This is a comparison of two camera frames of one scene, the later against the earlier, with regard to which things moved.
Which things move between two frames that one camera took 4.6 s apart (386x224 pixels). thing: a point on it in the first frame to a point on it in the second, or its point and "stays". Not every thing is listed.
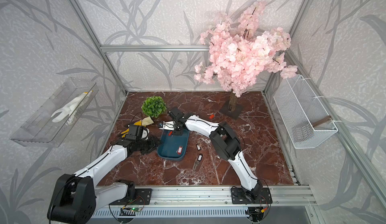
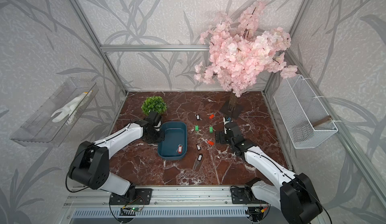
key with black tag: (199, 159) stays
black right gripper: (176, 133) to (222, 134)
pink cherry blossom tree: (242, 51) stays
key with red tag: (180, 150) stays
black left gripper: (154, 144) to (161, 138)
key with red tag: (212, 115) stays
